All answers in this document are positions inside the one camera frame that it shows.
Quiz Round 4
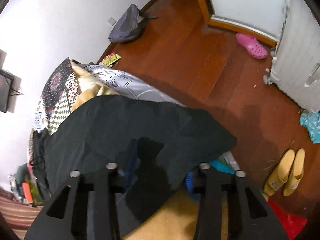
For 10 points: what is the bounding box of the black zip hoodie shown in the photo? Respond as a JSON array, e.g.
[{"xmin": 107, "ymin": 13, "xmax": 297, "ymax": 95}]
[{"xmin": 31, "ymin": 95, "xmax": 237, "ymax": 236}]

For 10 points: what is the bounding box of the green patterned storage box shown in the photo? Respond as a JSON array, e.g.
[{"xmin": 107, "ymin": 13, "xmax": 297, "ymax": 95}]
[{"xmin": 28, "ymin": 180, "xmax": 43, "ymax": 206}]

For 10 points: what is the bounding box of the orange box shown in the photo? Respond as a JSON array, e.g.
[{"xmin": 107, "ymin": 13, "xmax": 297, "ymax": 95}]
[{"xmin": 22, "ymin": 182, "xmax": 34, "ymax": 204}]

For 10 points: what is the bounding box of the yellow slipper left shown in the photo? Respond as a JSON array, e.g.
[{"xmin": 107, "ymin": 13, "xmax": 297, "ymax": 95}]
[{"xmin": 264, "ymin": 150, "xmax": 295, "ymax": 196}]

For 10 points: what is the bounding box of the yellow slipper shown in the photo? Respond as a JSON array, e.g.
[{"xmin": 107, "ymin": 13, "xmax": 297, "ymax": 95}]
[
  {"xmin": 283, "ymin": 148, "xmax": 305, "ymax": 197},
  {"xmin": 264, "ymin": 150, "xmax": 295, "ymax": 196}
]

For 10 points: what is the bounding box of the striped pink curtain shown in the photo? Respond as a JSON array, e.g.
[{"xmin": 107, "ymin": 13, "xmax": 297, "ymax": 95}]
[{"xmin": 1, "ymin": 187, "xmax": 42, "ymax": 239}]

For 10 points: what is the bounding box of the yellow slipper right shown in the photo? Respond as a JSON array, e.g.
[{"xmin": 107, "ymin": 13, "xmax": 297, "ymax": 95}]
[{"xmin": 283, "ymin": 148, "xmax": 305, "ymax": 197}]

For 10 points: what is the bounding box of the teal cloth on floor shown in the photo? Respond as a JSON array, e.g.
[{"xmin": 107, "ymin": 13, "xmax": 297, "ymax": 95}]
[{"xmin": 299, "ymin": 110, "xmax": 320, "ymax": 144}]

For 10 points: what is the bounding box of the patchwork patterned quilt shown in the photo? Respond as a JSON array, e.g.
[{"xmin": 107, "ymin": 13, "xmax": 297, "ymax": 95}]
[{"xmin": 32, "ymin": 57, "xmax": 81, "ymax": 136}]

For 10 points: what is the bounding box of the yellow fleece blanket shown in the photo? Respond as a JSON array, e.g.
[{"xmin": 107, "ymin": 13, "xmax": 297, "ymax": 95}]
[{"xmin": 71, "ymin": 61, "xmax": 119, "ymax": 112}]

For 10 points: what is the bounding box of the white suitcase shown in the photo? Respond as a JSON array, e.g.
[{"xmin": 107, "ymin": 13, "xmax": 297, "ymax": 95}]
[{"xmin": 263, "ymin": 0, "xmax": 319, "ymax": 112}]

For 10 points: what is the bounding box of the pink croc sandal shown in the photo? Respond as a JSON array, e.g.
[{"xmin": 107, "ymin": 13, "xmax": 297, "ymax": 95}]
[{"xmin": 236, "ymin": 33, "xmax": 268, "ymax": 60}]

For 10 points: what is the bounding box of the grey backpack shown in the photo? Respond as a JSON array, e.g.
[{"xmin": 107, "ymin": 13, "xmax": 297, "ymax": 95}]
[{"xmin": 108, "ymin": 4, "xmax": 157, "ymax": 43}]

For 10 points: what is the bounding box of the small black wall monitor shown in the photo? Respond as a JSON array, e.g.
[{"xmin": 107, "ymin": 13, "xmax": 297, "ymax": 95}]
[{"xmin": 0, "ymin": 70, "xmax": 14, "ymax": 113}]

